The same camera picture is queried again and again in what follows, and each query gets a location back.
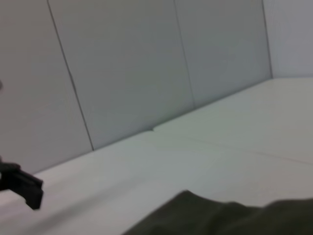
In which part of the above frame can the dark green t-shirt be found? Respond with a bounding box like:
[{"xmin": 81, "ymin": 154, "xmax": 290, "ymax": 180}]
[{"xmin": 121, "ymin": 189, "xmax": 313, "ymax": 235}]

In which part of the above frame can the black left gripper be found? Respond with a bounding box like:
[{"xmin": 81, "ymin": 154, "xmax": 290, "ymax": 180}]
[{"xmin": 0, "ymin": 156, "xmax": 45, "ymax": 211}]

